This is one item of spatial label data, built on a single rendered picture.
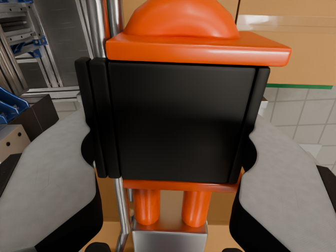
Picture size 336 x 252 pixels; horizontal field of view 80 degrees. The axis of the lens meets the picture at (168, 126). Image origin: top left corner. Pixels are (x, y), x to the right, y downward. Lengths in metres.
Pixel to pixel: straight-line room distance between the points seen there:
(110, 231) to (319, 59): 0.85
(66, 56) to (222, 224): 1.07
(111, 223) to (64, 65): 0.97
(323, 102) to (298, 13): 1.00
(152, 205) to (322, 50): 0.83
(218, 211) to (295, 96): 1.27
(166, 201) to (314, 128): 1.70
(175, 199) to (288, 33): 0.73
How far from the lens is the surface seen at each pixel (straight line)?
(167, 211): 0.19
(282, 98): 1.59
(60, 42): 1.23
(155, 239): 0.19
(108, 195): 0.50
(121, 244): 0.23
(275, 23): 0.81
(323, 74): 0.95
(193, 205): 0.16
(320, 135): 1.91
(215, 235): 0.48
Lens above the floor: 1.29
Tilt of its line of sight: 58 degrees down
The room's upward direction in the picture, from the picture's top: 177 degrees counter-clockwise
